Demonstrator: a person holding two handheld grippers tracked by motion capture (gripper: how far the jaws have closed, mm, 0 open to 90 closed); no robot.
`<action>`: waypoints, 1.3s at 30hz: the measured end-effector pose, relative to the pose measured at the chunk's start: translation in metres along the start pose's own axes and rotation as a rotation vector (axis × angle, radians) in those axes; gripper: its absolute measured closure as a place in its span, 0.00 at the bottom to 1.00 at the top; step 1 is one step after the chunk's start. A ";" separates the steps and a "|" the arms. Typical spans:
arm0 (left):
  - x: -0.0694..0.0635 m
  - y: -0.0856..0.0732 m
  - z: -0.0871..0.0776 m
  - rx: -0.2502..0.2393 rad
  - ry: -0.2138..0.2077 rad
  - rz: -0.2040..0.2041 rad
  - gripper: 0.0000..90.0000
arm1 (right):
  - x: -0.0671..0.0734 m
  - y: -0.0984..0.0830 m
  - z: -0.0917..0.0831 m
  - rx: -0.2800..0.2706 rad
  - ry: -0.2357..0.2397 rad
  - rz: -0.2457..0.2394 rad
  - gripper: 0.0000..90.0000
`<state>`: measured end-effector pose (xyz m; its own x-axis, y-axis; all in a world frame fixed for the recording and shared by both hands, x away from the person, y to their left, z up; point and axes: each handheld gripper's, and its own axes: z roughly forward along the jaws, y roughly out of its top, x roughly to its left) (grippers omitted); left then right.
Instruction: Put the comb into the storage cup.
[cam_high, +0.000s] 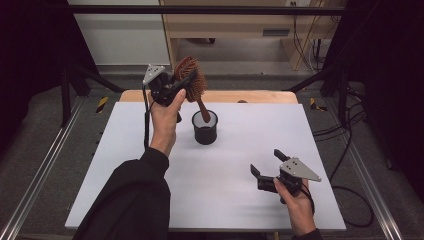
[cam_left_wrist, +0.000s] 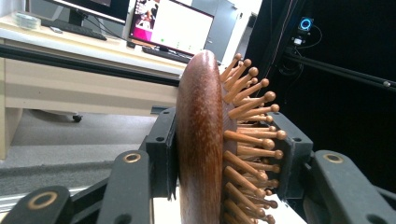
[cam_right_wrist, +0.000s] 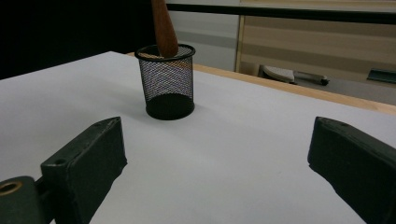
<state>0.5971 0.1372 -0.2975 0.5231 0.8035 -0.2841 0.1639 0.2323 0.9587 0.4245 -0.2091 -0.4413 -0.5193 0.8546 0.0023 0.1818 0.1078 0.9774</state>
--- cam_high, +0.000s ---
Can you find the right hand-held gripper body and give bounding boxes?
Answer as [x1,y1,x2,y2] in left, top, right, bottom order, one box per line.
[277,157,323,205]

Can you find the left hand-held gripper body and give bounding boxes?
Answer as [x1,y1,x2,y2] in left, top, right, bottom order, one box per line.
[142,63,183,124]

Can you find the brown wooden hairbrush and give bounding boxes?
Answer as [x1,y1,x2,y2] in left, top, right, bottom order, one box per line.
[173,55,212,124]

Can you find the black mesh cup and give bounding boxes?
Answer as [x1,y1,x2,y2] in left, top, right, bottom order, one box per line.
[191,109,219,146]

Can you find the person's left hand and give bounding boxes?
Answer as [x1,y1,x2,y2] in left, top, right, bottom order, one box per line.
[148,88,188,158]

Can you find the person's right hand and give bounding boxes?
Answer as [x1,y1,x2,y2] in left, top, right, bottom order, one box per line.
[272,177,318,238]

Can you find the white board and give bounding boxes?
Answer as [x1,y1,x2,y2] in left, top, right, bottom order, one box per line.
[64,101,348,233]

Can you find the yellow black tape marker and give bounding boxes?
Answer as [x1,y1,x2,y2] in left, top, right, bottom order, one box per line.
[309,97,328,113]
[95,96,110,114]

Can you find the white cabinet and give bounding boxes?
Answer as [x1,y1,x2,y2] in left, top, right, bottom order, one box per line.
[65,0,171,66]

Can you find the light wooden desk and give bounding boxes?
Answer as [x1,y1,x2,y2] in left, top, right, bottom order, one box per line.
[159,0,348,72]

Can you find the black curtain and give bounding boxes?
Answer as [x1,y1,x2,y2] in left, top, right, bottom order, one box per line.
[0,0,98,156]
[323,0,424,203]

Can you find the white power strip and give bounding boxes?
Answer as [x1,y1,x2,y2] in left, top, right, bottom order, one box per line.
[284,0,312,8]

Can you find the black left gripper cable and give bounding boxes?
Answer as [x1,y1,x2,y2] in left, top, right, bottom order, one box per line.
[142,83,155,150]

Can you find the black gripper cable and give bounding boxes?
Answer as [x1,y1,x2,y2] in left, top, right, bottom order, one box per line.
[142,83,155,150]
[308,183,375,230]

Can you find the black floor cables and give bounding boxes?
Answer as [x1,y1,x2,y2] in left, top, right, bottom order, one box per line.
[312,84,368,173]

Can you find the black frame strut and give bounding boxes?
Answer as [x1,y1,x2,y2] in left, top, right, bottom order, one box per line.
[60,62,127,128]
[282,64,350,125]

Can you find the black horizontal frame bar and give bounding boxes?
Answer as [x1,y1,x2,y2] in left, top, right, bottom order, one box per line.
[64,4,349,16]

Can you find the aluminium rail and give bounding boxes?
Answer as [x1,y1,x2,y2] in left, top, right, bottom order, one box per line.
[323,99,405,240]
[0,95,86,240]

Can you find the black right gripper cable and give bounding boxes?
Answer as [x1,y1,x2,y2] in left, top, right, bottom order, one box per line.
[308,183,375,230]

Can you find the hanging desk cables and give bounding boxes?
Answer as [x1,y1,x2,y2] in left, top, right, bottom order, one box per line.
[291,13,334,74]

